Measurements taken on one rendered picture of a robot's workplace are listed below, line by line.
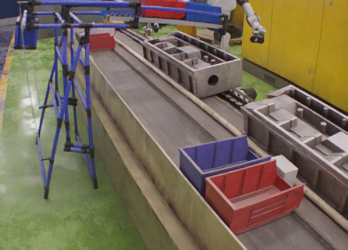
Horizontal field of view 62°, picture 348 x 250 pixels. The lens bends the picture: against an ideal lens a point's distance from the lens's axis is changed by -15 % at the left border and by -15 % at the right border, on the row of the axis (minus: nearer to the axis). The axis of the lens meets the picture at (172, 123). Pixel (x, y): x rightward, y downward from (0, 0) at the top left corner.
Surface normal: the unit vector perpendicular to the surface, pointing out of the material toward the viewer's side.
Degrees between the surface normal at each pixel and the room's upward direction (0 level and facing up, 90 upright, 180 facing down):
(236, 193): 88
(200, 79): 90
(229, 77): 90
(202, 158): 88
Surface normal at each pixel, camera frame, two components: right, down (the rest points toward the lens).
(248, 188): 0.41, 0.39
